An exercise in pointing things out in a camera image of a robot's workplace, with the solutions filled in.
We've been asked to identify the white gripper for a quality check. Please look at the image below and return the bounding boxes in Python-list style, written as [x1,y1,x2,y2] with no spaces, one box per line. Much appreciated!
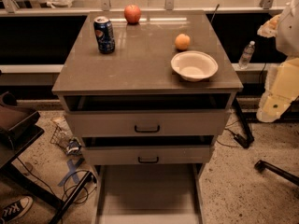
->
[256,58,299,122]

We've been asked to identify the blue pepsi can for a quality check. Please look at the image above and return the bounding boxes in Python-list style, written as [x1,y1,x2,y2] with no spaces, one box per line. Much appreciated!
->
[93,16,115,54]

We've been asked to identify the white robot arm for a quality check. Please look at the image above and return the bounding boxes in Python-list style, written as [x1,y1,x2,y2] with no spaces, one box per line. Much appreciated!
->
[256,0,299,122]

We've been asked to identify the grey drawer cabinet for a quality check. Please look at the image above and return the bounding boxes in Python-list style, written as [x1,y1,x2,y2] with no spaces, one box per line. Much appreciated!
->
[51,10,244,224]

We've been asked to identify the open bottom drawer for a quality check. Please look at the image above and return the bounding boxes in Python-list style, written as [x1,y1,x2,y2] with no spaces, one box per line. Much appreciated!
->
[92,164,206,224]

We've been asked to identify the clear water bottle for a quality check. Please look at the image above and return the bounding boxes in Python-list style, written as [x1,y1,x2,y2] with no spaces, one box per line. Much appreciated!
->
[238,41,255,69]

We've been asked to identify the black table leg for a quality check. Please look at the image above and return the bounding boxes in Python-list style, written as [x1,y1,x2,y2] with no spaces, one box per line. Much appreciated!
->
[233,98,254,143]

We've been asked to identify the black power adapter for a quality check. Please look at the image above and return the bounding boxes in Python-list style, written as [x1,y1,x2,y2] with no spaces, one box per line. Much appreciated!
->
[226,129,251,148]

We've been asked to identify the white paper bowl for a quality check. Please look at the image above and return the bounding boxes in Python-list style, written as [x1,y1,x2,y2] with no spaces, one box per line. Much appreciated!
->
[171,51,219,82]

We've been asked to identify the black chair leg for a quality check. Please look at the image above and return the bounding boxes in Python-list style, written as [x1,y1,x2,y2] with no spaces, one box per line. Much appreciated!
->
[254,160,299,186]

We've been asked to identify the orange fruit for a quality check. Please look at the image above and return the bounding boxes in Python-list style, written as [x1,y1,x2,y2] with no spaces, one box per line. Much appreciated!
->
[175,34,190,50]

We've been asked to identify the red apple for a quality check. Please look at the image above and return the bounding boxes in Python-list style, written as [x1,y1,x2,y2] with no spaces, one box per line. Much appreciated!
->
[124,5,141,24]

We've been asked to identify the dark brown chair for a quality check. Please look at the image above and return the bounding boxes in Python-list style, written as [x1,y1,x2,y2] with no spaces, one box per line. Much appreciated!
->
[0,91,44,168]

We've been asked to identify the black white sneaker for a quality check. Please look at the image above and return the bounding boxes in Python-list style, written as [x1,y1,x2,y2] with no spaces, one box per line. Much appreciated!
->
[0,196,33,224]

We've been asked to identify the top drawer with handle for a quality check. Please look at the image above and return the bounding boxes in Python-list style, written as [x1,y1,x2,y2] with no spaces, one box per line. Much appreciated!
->
[65,110,230,137]

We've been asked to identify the drawer with handle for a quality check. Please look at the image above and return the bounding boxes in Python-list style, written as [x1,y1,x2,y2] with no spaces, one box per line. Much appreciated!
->
[81,145,213,165]
[65,110,230,137]

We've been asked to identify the middle drawer with handle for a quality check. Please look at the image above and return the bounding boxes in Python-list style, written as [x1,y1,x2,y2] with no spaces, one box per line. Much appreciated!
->
[81,145,213,165]

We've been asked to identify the wire basket on floor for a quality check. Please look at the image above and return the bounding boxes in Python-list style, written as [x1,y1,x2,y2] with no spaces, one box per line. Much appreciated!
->
[50,117,81,156]

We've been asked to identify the black cable on floor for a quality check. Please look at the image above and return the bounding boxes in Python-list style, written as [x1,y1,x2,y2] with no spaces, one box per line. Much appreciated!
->
[15,156,98,205]

